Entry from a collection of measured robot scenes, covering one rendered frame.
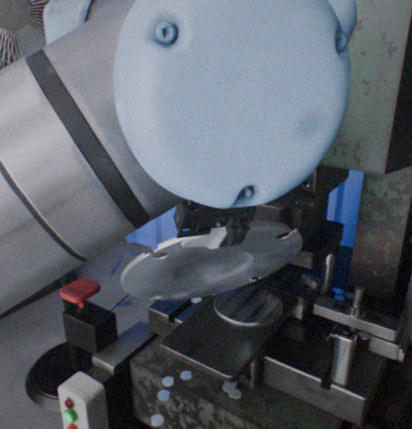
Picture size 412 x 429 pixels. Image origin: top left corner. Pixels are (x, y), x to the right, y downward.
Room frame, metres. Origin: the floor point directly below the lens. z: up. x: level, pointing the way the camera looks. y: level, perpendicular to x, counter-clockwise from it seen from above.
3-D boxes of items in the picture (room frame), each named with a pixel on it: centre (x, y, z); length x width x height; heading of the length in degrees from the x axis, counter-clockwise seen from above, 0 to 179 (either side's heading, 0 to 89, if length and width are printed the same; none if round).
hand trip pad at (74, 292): (0.76, 0.25, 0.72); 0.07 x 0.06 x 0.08; 146
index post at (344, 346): (0.57, -0.22, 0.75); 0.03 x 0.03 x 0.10; 56
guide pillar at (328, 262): (0.78, -0.25, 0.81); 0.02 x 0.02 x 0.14; 56
